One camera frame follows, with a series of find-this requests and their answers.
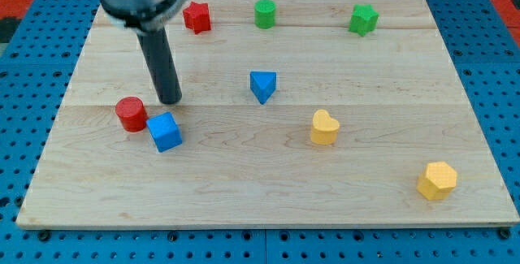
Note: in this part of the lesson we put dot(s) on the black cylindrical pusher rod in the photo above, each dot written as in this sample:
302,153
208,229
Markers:
157,53

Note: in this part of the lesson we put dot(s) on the red cylinder block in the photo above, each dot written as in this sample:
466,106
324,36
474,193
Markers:
131,113

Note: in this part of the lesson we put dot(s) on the blue cube block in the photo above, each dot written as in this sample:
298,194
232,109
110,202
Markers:
164,131

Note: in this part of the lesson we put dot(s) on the red star block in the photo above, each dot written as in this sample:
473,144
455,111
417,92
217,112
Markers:
197,17

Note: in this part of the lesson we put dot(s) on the green cylinder block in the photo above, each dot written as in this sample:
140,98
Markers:
264,13

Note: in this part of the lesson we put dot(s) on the blue triangle block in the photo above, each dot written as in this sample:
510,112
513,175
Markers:
262,84

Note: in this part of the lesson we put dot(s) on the light wooden board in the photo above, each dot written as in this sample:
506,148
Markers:
395,92

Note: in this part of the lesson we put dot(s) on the yellow heart block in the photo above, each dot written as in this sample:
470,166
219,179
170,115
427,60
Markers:
324,128

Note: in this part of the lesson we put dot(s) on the green star block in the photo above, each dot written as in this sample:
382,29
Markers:
363,19

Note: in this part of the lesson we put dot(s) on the yellow hexagon block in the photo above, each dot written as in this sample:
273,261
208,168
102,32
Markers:
437,181

